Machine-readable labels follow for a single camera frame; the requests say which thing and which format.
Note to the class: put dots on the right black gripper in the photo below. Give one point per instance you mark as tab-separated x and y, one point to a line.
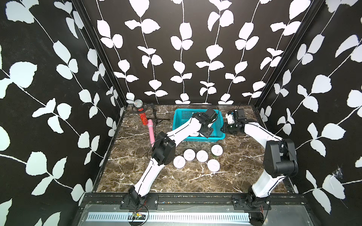
224	129

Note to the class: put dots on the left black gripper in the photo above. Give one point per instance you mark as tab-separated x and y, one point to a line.
207	134

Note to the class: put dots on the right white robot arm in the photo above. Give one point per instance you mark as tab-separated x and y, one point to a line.
280	158

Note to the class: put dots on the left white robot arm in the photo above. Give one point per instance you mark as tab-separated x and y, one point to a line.
163	151

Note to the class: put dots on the teal plastic basket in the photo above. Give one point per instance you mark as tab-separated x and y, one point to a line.
182	115

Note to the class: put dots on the yogurt cup back right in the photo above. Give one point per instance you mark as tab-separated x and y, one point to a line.
217	150

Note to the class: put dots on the yogurt cup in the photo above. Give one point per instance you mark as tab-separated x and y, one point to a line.
213	165
217	150
179	162
202	156
189	154

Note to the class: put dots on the yogurt cup centre right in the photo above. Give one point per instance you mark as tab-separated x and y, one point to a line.
202	156

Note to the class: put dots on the yogurt cup front right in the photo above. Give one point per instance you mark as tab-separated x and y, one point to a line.
213	165

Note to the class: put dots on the black mini tripod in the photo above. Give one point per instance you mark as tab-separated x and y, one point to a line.
154	117

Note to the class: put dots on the small circuit board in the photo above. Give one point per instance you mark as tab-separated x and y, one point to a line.
138	216

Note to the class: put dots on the white vented strip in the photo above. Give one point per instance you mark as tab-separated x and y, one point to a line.
174	217

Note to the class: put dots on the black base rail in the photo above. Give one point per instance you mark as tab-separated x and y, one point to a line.
239	201

